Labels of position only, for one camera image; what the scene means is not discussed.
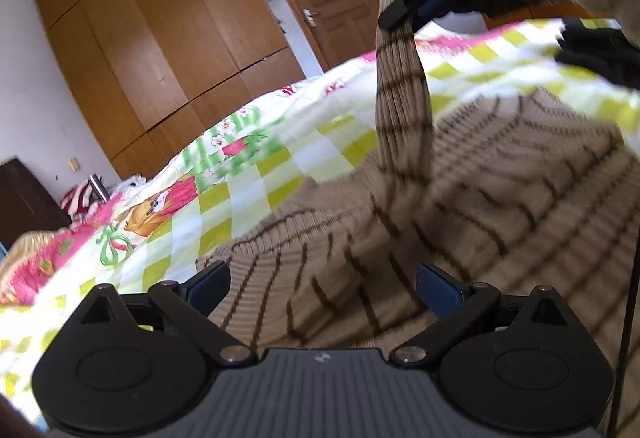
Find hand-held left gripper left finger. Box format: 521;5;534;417
75;260;253;365

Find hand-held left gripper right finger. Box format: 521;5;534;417
391;264;568;366

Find beige striped knit sweater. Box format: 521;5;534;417
196;0;640;354

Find wooden side cabinet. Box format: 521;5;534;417
482;0;601;31

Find white plastic bag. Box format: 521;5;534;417
107;175;148;196

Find black garment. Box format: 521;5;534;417
555;18;640;91

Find red white striped cloth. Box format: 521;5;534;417
60;183;108;219

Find checked floral bed quilt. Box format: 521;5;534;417
0;15;640;424

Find dark wooden headboard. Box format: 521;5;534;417
0;158;71;251

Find wooden wardrobe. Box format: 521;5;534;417
32;0;308;181

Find thin black cable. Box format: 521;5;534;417
607;238;640;438

